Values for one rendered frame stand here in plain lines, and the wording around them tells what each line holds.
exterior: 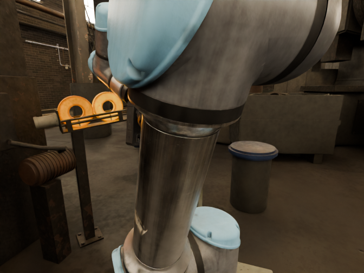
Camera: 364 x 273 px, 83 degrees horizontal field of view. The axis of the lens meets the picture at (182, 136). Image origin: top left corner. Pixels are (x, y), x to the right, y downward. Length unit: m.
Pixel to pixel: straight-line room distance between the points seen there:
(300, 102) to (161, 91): 2.33
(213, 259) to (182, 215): 0.20
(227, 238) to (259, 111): 1.96
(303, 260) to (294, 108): 1.55
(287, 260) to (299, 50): 1.15
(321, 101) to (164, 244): 2.37
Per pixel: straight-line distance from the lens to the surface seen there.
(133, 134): 0.52
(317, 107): 2.54
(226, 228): 0.46
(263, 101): 2.31
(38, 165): 1.04
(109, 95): 1.14
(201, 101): 0.15
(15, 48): 1.36
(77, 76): 5.37
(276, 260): 1.25
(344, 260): 1.41
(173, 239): 0.30
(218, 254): 0.46
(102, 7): 0.54
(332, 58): 3.62
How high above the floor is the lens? 0.82
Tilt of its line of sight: 14 degrees down
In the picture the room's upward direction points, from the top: straight up
